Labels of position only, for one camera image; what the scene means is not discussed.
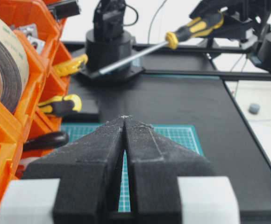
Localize black round handle tool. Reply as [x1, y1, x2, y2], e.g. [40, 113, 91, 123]
[23, 131, 70, 152]

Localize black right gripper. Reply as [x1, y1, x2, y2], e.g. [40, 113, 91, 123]
[189, 0, 255, 41]

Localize yellow handle tool top bin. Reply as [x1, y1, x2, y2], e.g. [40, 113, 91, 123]
[53, 54, 88, 77]

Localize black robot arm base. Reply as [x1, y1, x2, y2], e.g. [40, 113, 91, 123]
[79, 0, 144, 84]

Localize green cutting mat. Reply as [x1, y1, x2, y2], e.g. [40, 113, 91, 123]
[61, 123, 204, 213]

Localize roll of double-sided tape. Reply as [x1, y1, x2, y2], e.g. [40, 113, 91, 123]
[0, 19, 29, 113]

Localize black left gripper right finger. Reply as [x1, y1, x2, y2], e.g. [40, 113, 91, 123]
[124, 117, 215, 224]

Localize black table frame rail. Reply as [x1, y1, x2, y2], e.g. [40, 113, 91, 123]
[60, 41, 271, 82]

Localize silver metal brackets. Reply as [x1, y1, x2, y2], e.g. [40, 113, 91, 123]
[15, 23, 45, 54]

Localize large yellow black screwdriver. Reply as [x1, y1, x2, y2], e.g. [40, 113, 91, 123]
[89, 11, 224, 79]

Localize small grey cap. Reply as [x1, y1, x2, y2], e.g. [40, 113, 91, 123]
[248, 103, 260, 115]

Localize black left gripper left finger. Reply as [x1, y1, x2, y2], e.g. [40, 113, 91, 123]
[23, 117, 124, 224]

